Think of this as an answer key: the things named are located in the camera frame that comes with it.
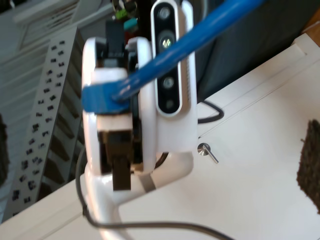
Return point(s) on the silver lever latch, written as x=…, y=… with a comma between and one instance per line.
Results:
x=203, y=148

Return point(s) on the white power strip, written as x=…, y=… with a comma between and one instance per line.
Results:
x=42, y=125

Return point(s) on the gripper camera bar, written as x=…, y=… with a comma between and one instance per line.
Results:
x=168, y=105

